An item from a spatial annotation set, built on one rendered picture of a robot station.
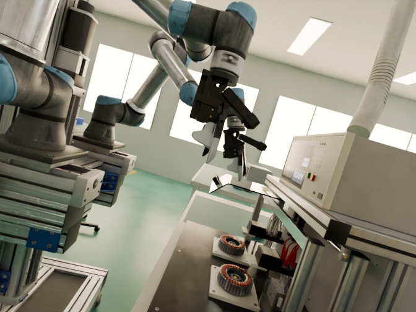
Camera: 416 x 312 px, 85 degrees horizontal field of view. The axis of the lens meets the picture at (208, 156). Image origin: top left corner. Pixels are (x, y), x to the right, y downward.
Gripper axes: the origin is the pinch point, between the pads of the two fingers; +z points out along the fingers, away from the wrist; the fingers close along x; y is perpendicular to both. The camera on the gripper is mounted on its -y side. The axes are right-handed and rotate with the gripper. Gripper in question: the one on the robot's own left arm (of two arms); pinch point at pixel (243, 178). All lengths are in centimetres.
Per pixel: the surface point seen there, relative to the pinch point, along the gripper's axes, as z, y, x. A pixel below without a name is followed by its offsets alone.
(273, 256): 20.6, -10.3, 20.7
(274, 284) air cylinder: 31.0, -10.4, 17.5
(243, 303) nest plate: 32.0, -1.7, 26.9
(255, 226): 19.7, -3.9, -2.3
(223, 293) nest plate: 30.0, 4.1, 26.6
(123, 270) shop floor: 82, 106, -64
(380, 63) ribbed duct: -74, -98, -126
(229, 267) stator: 26.9, 3.9, 17.4
